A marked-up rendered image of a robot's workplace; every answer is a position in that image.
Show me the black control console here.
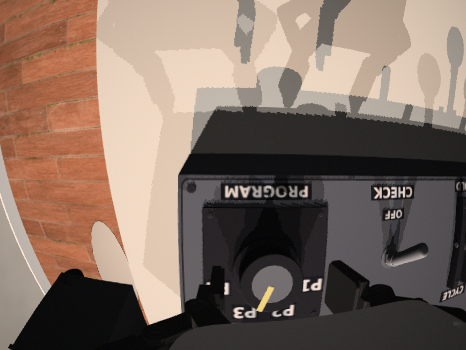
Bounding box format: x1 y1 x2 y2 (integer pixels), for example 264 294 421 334
178 153 466 323

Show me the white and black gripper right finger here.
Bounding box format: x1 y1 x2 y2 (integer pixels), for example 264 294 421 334
325 260 466 323

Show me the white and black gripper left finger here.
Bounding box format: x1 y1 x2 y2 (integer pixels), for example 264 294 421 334
95 266 231 350

